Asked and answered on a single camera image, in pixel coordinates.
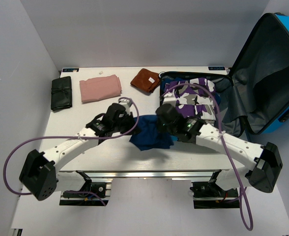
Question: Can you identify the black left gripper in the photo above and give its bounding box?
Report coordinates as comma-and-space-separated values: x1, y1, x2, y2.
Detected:
113, 112, 141, 135

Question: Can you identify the small navy blue cloth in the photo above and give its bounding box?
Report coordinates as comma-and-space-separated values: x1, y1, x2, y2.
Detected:
129, 115, 174, 151

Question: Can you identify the purple camouflage garment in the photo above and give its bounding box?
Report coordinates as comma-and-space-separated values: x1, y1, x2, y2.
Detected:
162, 78, 216, 124

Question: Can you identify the pink cloth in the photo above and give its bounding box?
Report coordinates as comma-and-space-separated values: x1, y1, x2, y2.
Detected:
79, 75, 122, 103

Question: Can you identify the large navy blue garment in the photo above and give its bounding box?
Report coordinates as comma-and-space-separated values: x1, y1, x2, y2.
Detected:
160, 76, 181, 91

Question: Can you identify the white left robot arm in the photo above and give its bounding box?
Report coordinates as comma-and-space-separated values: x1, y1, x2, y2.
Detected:
19, 97, 139, 201

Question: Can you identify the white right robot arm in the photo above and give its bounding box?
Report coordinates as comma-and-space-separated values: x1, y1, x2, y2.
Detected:
156, 92, 283, 196

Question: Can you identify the brown folded towel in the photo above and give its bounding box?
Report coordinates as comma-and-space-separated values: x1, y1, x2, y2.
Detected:
130, 68, 160, 93

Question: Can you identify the black rolled pouch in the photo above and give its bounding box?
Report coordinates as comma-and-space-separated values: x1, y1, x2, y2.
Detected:
51, 76, 72, 112

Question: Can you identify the blue hard-shell suitcase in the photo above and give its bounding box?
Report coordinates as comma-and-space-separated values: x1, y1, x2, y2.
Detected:
159, 13, 289, 137

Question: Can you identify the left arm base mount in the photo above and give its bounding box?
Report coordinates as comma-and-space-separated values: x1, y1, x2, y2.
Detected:
59, 179, 112, 207

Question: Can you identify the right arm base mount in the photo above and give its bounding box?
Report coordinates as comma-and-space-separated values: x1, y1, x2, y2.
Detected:
190, 181, 239, 209

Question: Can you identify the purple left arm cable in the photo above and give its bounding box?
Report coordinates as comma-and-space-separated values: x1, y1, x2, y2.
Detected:
3, 97, 139, 206

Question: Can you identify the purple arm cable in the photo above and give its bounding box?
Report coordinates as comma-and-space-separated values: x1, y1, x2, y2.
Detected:
3, 97, 139, 206
158, 82, 254, 232

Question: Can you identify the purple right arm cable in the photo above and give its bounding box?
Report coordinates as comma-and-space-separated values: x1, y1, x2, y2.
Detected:
158, 82, 254, 232

